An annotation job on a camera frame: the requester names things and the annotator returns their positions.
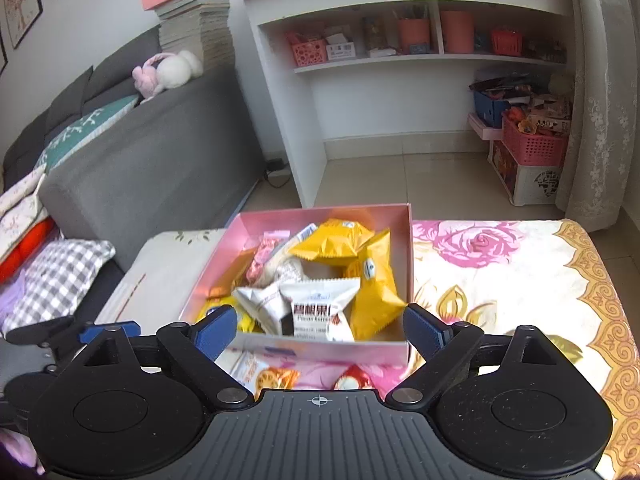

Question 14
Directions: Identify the large yellow sandwich cake packet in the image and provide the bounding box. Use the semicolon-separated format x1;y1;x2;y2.
344;229;407;340

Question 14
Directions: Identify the yellow biscuit packet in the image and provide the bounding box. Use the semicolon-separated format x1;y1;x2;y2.
196;294;256;334

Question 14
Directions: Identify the floral table cloth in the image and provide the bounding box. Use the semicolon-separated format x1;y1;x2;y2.
98;216;639;479

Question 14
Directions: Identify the grey checked pillow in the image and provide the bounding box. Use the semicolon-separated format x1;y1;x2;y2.
1;240;116;336

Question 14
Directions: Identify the red white snack packet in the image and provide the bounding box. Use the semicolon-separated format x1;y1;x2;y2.
333;364;373;390

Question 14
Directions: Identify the white nut snack packet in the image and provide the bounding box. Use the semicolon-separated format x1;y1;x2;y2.
232;278;360;342

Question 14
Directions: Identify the pink nougat snack packet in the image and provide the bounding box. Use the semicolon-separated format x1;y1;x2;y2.
245;230;291;284

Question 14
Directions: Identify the pink cardboard box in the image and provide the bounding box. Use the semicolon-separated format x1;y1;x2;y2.
178;202;416;369

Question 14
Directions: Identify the orange yellow snack packet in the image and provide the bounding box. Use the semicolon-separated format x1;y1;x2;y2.
290;219;374;266

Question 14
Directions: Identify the grey sofa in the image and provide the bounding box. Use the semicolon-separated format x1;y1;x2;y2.
0;24;266;273

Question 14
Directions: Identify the pink plastic basket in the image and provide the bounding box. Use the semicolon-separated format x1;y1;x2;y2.
502;114;568;167

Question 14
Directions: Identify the teal cushion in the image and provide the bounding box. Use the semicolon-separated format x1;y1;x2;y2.
35;96;140;172

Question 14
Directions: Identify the lace curtain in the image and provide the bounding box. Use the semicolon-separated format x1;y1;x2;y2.
555;0;639;232

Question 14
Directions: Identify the pink plush toy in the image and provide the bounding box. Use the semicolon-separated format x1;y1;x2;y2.
132;50;204;101

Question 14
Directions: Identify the stack of books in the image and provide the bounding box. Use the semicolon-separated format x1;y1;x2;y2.
141;0;235;70

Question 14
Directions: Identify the white shelf unit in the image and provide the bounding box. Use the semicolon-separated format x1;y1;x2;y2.
242;0;573;207

